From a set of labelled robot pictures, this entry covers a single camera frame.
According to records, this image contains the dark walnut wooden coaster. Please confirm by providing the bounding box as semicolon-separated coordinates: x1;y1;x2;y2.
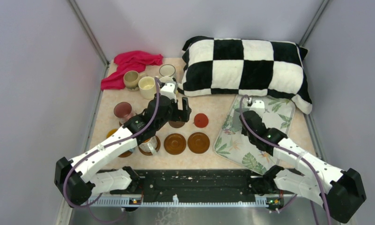
169;121;185;128

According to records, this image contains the red apple coaster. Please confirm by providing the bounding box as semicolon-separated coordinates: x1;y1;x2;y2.
193;113;209;128

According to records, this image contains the amber wooden coaster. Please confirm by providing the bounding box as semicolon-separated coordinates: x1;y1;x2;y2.
139;145;160;156
164;133;186;155
187;132;210;154

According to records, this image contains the orange cup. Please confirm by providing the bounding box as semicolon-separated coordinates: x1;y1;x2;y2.
139;136;161;154

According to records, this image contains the pink mug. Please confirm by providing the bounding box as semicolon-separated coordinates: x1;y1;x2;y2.
113;102;136;125

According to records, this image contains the brown wooden coaster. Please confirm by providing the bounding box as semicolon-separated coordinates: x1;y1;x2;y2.
118;150;132;158

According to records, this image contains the blue mug yellow inside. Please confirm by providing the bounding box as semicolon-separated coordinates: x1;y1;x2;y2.
106;129;118;138

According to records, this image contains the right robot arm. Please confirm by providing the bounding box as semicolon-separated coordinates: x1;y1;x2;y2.
239;111;367;224

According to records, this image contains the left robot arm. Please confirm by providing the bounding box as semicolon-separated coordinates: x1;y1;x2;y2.
54;95;191;208

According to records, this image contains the floral white tray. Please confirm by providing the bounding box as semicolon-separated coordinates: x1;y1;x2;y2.
214;95;295;175

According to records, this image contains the yellow ceramic mug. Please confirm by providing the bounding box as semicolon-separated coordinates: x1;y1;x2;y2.
159;76;176;84

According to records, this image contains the cream ceramic mug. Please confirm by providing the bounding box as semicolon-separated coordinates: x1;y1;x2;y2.
138;76;157;99

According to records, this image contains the white dark-rimmed mug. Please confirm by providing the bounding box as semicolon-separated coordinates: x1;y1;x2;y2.
159;64;176;78

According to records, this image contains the beige ceramic mug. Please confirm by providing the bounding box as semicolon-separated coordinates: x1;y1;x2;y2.
123;71;147;91

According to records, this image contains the black white checkered pillow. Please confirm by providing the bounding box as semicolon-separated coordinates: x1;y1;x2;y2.
178;36;312;114

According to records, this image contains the crumpled pink cloth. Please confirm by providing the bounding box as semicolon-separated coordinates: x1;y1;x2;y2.
101;51;163;90

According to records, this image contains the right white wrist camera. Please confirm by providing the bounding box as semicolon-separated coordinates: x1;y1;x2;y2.
247;98;265;112

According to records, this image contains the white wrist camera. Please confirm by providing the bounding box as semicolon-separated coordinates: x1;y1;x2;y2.
247;98;265;112
160;81;177;102

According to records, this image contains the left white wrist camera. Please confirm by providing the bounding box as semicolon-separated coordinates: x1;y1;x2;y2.
160;81;177;102

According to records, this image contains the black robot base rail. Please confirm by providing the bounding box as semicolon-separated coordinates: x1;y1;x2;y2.
110;169;280;203

